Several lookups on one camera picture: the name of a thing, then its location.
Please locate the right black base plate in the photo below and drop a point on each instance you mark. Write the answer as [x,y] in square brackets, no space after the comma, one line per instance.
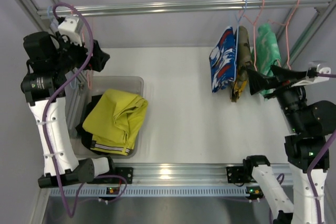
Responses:
[239,175]

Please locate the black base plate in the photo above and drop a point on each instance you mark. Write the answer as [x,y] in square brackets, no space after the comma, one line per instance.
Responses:
[239,175]
[125,172]

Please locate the blue hanger under patterned shorts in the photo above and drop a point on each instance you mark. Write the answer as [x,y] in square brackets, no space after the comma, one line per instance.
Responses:
[238,18]

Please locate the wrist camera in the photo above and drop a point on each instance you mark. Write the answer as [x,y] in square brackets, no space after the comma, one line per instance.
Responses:
[318,71]
[72,27]

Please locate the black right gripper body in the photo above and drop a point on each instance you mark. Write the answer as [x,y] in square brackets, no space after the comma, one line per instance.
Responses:
[274,86]

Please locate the light blue wire hanger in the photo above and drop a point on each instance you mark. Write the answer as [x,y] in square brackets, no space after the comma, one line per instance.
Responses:
[73,83]

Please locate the front aluminium rail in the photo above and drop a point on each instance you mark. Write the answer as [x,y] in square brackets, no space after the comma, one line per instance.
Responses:
[147,174]

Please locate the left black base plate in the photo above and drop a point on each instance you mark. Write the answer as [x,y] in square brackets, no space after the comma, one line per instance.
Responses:
[125,172]

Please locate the camouflage shorts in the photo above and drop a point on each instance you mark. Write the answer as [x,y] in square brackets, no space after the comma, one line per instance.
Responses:
[244,61]

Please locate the clear plastic bin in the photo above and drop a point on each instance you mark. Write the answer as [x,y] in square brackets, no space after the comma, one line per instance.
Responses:
[75,113]

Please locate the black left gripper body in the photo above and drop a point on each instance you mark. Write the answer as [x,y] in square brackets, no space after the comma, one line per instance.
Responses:
[85,54]

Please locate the pink hanger under camouflage shorts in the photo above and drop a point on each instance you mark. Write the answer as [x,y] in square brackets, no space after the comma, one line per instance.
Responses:
[254,24]

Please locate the blue patterned shorts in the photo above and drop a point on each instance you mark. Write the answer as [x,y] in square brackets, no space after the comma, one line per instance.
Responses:
[223,61]

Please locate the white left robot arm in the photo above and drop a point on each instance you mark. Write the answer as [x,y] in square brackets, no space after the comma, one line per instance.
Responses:
[51,57]

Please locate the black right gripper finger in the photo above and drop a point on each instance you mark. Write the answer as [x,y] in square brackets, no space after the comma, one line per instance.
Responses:
[282,74]
[259,82]

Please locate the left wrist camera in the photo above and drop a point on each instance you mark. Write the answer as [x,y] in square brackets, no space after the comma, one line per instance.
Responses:
[72,27]

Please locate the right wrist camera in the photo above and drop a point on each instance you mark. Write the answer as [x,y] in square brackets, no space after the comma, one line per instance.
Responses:
[318,71]

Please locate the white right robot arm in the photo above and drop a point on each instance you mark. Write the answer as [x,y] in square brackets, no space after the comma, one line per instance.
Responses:
[307,148]

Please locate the aluminium hanging rail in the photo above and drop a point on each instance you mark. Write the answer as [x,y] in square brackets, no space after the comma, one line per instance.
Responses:
[194,6]

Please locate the yellow-green trousers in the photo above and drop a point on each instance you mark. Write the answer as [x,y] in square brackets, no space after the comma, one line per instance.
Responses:
[115,121]

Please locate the green tie-dye trousers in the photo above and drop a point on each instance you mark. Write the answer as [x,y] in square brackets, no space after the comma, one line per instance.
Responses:
[267,50]

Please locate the pink hanger under green trousers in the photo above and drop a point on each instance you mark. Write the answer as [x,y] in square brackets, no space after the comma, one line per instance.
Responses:
[286,26]

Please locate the slotted cable duct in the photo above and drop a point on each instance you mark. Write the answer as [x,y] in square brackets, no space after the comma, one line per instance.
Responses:
[165,191]

